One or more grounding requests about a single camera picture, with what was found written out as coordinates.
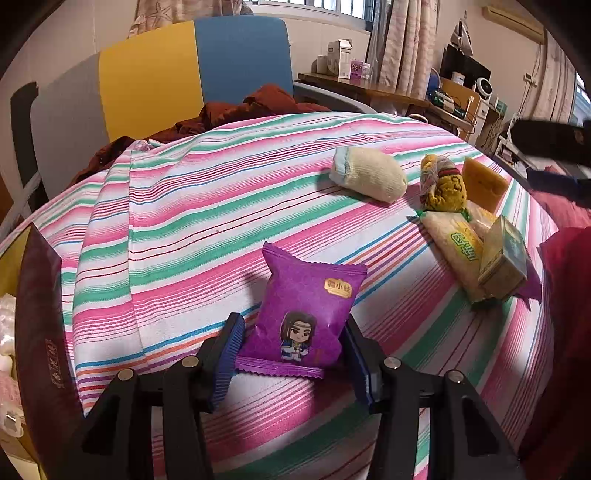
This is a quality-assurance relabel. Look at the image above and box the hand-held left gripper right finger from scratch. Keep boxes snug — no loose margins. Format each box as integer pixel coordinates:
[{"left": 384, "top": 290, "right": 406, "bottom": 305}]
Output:
[{"left": 344, "top": 315, "right": 527, "bottom": 480}]

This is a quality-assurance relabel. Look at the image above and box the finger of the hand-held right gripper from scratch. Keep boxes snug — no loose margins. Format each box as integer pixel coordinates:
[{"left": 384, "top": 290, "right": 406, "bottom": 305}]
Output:
[
  {"left": 526, "top": 167, "right": 591, "bottom": 206},
  {"left": 510, "top": 117, "right": 591, "bottom": 163}
]

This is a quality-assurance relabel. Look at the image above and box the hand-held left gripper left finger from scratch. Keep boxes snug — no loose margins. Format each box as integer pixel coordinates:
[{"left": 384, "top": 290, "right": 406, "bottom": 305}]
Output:
[{"left": 60, "top": 312, "right": 247, "bottom": 480}]

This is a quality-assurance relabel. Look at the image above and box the beige carton box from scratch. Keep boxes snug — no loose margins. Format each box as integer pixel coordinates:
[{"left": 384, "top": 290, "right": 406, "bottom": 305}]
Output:
[{"left": 478, "top": 215, "right": 529, "bottom": 298}]

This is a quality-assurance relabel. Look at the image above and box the plain beige curtain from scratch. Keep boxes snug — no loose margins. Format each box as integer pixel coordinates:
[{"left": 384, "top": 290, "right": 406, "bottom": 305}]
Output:
[{"left": 533, "top": 44, "right": 578, "bottom": 125}]

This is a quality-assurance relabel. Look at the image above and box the balcony window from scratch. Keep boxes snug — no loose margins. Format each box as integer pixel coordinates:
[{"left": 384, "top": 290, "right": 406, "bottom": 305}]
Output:
[{"left": 575, "top": 74, "right": 591, "bottom": 125}]

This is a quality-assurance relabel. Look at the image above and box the black shelf unit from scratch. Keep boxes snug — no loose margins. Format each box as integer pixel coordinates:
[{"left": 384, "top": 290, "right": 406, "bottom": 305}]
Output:
[{"left": 438, "top": 46, "right": 491, "bottom": 90}]

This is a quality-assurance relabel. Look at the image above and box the white air conditioner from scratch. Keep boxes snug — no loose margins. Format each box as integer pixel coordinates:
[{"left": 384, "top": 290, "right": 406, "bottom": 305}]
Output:
[{"left": 482, "top": 4, "right": 546, "bottom": 42}]

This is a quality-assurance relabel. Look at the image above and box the green rice cracker packet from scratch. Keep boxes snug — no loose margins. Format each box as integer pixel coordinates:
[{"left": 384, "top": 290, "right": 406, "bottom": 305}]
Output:
[{"left": 416, "top": 208, "right": 497, "bottom": 305}]

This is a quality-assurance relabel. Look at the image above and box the red quilt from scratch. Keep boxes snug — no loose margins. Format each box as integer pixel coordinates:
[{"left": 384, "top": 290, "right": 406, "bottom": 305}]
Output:
[{"left": 517, "top": 189, "right": 591, "bottom": 472}]

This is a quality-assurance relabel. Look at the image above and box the patterned beige curtain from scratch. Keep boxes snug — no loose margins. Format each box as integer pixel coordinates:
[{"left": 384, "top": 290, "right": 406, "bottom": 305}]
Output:
[
  {"left": 129, "top": 0, "right": 252, "bottom": 38},
  {"left": 369, "top": 0, "right": 439, "bottom": 100}
]

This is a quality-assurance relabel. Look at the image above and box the white sock roll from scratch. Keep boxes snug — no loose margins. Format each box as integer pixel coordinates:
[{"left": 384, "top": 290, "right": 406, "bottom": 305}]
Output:
[{"left": 330, "top": 147, "right": 408, "bottom": 204}]

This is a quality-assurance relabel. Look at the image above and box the wooden desk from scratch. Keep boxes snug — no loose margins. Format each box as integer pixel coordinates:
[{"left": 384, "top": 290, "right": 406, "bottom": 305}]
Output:
[{"left": 298, "top": 71, "right": 474, "bottom": 134}]

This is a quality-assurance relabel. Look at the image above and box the white carton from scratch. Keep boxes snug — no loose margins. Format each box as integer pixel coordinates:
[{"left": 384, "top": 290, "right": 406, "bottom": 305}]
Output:
[{"left": 328, "top": 39, "right": 354, "bottom": 78}]

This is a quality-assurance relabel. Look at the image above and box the pink fluffy item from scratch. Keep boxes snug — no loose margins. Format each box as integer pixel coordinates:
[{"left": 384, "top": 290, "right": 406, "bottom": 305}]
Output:
[{"left": 0, "top": 369, "right": 24, "bottom": 416}]

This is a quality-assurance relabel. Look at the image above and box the white crumpled item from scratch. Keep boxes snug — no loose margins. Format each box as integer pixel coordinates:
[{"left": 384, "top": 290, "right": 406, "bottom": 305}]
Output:
[{"left": 0, "top": 293, "right": 17, "bottom": 374}]

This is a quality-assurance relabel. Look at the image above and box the rust red blanket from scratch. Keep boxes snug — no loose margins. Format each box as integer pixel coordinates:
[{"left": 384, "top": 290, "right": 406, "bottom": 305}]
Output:
[{"left": 78, "top": 84, "right": 333, "bottom": 185}]

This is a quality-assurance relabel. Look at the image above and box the blue framed window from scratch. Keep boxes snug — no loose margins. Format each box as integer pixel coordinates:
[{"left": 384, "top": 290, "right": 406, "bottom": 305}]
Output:
[{"left": 245, "top": 0, "right": 384, "bottom": 31}]

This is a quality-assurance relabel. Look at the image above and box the grey yellow blue headboard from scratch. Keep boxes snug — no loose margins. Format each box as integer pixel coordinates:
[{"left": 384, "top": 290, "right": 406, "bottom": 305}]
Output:
[{"left": 30, "top": 18, "right": 296, "bottom": 199}]

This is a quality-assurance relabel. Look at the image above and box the grey bed rail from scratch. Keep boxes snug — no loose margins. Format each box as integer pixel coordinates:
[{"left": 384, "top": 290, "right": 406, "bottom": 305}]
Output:
[{"left": 293, "top": 80, "right": 379, "bottom": 114}]

